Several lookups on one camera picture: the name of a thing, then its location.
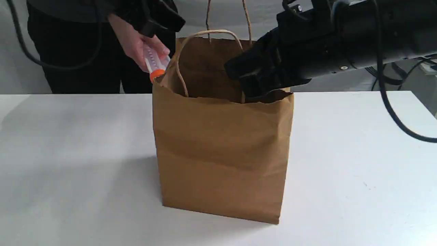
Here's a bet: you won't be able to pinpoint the person's right hand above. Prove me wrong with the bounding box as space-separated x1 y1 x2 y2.
107 14 170 73

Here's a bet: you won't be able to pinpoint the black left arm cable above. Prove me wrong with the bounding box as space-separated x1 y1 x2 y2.
6 0 103 71

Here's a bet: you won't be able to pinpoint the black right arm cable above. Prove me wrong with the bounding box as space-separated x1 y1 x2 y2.
374 0 437 143

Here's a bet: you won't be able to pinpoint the brown paper bag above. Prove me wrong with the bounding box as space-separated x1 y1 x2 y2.
152 0 295 225

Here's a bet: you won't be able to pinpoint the white backdrop cloth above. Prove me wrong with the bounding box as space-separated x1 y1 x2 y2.
0 0 437 94

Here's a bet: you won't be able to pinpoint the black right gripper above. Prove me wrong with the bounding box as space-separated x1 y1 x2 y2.
224 3 338 98

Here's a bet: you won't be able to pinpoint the person in dark clothes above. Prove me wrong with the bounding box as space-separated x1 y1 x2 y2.
26 0 176 94

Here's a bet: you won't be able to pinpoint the black cables on side table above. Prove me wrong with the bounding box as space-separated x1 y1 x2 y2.
365 56 437 91

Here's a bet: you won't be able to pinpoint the clear tube with orange caps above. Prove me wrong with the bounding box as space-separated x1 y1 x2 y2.
143 44 171 83

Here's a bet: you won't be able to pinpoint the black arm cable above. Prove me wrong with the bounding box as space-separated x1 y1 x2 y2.
6 0 103 71
374 0 437 143

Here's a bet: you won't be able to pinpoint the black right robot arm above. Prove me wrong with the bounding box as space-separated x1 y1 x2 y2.
224 0 437 98

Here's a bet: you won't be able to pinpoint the grey side cabinet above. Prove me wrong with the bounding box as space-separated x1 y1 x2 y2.
375 55 437 118

